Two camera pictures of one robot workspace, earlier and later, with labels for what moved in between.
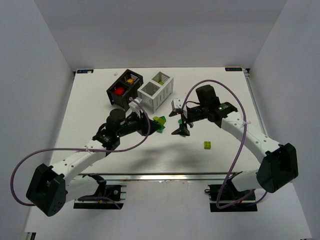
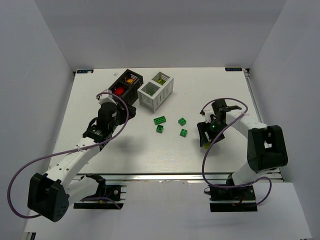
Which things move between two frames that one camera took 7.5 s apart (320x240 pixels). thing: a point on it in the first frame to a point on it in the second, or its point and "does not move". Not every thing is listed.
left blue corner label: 84,71 does not move
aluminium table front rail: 163,176 does not move
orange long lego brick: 130,81 does not move
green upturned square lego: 160,130 does not move
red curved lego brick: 119,91 does not move
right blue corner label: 233,69 does not move
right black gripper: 184,118 to 208,132
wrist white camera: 134,107 to 106,98
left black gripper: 145,124 to 126,110
